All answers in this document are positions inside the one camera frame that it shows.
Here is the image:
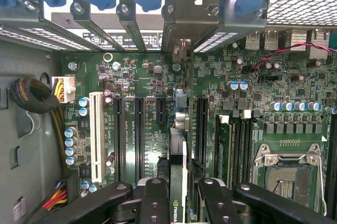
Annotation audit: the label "installed green RAM stick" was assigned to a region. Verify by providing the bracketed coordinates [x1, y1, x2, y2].
[216, 114, 234, 190]

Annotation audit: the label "long black expansion slot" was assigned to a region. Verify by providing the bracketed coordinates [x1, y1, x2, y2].
[113, 96, 126, 182]
[134, 96, 146, 182]
[196, 96, 209, 168]

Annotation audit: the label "CPU socket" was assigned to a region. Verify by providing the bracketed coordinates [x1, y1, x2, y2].
[251, 143, 329, 217]

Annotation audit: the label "white PCI expansion slot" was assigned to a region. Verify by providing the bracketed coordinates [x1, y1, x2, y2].
[88, 91, 105, 184]

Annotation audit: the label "short black expansion slot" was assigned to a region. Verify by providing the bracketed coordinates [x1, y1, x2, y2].
[156, 97, 167, 125]

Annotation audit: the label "green motherboard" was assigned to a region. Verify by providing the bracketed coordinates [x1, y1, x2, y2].
[62, 31, 337, 217]

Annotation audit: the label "white power connector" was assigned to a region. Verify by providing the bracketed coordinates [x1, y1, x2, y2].
[52, 75, 77, 104]

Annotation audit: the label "dark grey open PC case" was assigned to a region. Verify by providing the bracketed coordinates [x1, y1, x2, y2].
[0, 0, 337, 224]

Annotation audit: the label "red yellow power wires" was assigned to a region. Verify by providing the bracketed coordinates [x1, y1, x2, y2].
[39, 171, 80, 211]

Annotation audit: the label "black braided cable bundle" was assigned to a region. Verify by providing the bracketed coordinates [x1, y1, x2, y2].
[9, 76, 66, 172]

